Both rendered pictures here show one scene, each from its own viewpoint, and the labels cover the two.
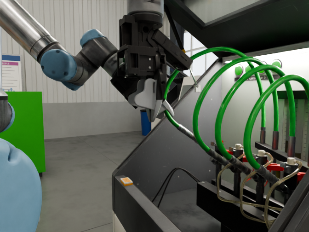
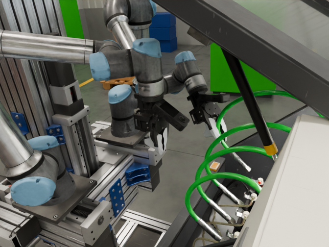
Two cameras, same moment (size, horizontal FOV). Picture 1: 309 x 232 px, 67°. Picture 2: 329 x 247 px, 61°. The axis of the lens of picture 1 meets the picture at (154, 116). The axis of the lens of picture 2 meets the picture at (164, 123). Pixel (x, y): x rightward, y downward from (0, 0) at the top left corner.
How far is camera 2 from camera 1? 0.80 m
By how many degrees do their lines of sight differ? 60
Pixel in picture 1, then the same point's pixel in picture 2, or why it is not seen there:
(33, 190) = (45, 188)
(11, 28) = not seen: hidden behind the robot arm
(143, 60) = (143, 123)
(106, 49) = (184, 73)
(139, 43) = (145, 110)
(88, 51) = (176, 71)
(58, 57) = not seen: hidden behind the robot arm
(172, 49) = (165, 116)
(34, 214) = (47, 192)
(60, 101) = not seen: outside the picture
